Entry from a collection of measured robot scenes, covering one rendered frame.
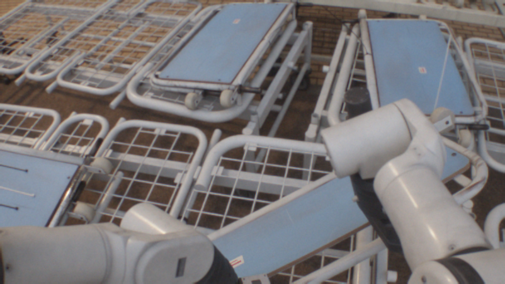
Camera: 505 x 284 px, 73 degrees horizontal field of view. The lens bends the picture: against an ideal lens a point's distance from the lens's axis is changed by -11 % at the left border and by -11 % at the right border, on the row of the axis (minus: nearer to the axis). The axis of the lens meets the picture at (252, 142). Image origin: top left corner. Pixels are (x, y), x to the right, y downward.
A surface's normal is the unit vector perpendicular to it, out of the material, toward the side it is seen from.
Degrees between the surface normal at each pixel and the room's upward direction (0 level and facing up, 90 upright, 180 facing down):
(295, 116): 0
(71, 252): 49
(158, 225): 16
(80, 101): 0
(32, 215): 5
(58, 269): 73
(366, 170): 85
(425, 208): 30
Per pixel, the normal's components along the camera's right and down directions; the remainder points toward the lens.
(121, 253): 0.10, -0.18
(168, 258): 0.74, 0.22
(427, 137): -0.36, -0.74
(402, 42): -0.14, -0.70
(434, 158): 0.52, -0.08
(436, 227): -0.54, -0.65
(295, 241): -0.43, -0.83
